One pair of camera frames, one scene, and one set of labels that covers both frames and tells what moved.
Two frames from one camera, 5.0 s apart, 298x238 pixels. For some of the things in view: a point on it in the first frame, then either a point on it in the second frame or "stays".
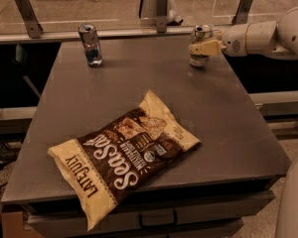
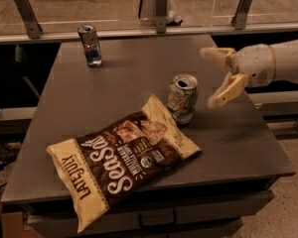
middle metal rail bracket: [162, 9] stays
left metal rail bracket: [33, 28] stays
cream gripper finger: [219, 34] -> [221, 55]
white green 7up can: [201, 33] -> [182, 97]
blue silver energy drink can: [90, 41] stays
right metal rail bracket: [241, 15] stays
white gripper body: [233, 41] -> [254, 64]
